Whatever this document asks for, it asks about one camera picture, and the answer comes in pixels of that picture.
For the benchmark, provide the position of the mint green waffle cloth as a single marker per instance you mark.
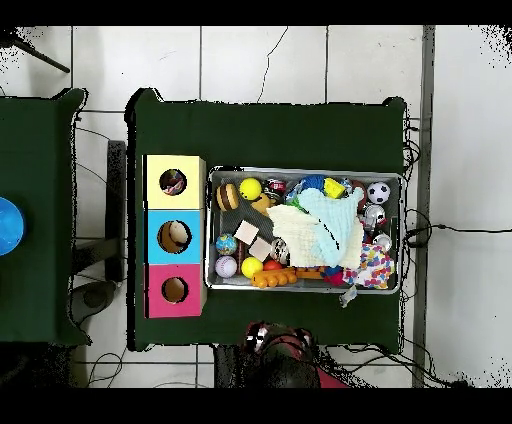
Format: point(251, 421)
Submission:
point(332, 208)

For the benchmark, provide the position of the globe print ball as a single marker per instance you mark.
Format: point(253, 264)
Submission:
point(226, 244)

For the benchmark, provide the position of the black tripod leg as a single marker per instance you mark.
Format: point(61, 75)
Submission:
point(44, 60)

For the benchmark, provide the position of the dark green tablecloth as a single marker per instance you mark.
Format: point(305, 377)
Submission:
point(40, 280)
point(260, 136)

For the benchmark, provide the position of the brown cream ball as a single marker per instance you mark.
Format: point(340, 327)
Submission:
point(168, 240)

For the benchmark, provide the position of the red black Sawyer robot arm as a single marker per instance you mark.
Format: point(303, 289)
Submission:
point(288, 356)

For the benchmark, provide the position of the cream waffle cloth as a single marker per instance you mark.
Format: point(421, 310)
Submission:
point(292, 236)

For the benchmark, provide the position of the wooden toy burger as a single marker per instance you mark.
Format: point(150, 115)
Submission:
point(227, 197)

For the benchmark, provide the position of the yellow ball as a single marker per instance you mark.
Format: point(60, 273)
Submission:
point(252, 268)
point(250, 188)

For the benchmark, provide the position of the wooden box with three holes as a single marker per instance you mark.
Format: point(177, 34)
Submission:
point(176, 304)

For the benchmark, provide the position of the white baseball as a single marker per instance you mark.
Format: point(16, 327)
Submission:
point(226, 267)

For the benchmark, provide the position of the orange toy block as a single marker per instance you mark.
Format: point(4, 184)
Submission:
point(274, 278)

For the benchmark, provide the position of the blue round bowl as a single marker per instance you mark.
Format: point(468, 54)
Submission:
point(10, 226)

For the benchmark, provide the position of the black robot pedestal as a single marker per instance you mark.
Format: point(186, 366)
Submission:
point(228, 368)

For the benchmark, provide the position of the wooden cube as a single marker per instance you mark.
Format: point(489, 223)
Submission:
point(260, 249)
point(246, 232)

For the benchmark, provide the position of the colourful ruffled fabric toy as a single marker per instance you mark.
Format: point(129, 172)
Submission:
point(172, 184)

